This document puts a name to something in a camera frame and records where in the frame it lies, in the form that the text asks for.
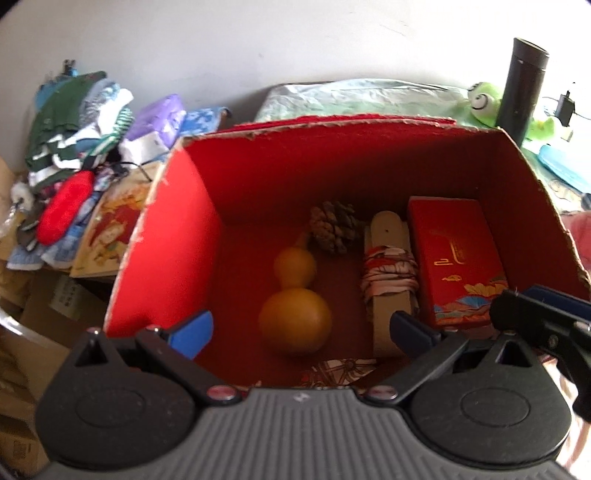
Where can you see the turquoise flat object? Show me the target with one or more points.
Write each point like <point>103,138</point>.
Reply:
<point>568,167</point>

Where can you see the light green bedding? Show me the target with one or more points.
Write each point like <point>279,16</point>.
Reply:
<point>360,99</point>

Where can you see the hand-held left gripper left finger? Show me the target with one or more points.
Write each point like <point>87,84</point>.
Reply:
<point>194,331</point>

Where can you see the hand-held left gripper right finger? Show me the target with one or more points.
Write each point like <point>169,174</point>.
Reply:
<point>411,333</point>

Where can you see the blue floral fabric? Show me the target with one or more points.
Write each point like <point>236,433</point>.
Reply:
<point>203,121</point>

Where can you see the pink red cloth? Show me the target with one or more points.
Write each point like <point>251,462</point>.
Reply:
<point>579,235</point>

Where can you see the yellow gourd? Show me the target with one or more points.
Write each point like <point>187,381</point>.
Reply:
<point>295,304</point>

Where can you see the red gift box gold print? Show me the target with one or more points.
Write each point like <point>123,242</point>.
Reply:
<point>455,258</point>

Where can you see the black charger adapter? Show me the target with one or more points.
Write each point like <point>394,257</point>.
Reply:
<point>565,108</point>

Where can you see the red white patterned cloth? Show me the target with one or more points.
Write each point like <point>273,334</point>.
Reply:
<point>341,370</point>

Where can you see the brown cardboard box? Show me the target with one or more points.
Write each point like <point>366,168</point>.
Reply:
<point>51,304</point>

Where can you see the pile of folded clothes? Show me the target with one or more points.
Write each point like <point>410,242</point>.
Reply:
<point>74,120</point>

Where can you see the purple printed package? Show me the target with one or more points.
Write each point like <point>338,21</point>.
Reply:
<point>157,117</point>

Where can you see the brown pine cone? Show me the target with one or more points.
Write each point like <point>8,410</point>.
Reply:
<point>332,226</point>

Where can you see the green frog plush toy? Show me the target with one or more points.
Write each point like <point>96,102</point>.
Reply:
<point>482,104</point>

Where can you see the red plush pouch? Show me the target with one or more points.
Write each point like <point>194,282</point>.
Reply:
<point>63,207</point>

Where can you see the illustrated picture book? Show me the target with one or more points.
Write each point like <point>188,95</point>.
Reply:
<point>111,230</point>

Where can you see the red cardboard box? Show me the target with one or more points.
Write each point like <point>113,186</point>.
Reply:
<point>332,170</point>

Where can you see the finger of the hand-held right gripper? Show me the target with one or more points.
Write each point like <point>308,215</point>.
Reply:
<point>531,314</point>

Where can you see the dark thermos bottle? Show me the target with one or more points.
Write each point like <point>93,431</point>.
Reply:
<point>521,87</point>

